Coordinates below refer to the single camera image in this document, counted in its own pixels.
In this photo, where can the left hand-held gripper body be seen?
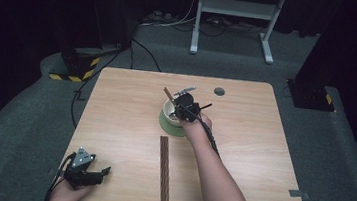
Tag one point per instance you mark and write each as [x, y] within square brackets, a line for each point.
[82, 170]

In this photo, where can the white metal stand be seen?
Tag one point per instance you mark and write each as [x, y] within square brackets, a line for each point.
[238, 9]

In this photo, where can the brown wooden chopstick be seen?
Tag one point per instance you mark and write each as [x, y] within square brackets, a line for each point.
[169, 95]
[165, 169]
[162, 169]

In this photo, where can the black yellow striped stand base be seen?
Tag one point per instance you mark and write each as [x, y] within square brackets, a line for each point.
[81, 66]

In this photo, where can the white bowl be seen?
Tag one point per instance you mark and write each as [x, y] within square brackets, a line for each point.
[168, 112]

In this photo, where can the grey round table grommet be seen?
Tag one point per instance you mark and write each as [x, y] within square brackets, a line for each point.
[219, 91]

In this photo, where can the person's right hand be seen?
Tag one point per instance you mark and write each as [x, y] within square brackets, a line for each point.
[197, 126]

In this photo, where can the grey tape strip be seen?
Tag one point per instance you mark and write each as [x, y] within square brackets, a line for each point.
[298, 194]

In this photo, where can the person's left hand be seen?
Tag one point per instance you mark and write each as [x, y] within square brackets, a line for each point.
[67, 196]

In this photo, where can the power strip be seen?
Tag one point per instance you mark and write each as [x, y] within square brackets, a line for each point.
[156, 17]

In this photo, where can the green bowl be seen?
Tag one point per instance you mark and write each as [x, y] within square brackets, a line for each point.
[167, 129]

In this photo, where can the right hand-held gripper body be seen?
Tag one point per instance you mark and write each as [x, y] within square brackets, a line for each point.
[188, 107]

